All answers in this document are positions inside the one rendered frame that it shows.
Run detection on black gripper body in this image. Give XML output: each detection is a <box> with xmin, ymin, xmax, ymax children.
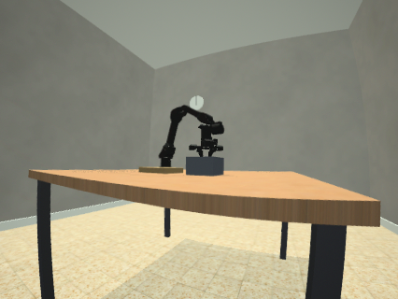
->
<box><xmin>189</xmin><ymin>135</ymin><xmax>223</xmax><ymax>151</ymax></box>

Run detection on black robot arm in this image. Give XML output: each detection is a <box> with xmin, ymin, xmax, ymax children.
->
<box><xmin>159</xmin><ymin>105</ymin><xmax>224</xmax><ymax>167</ymax></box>

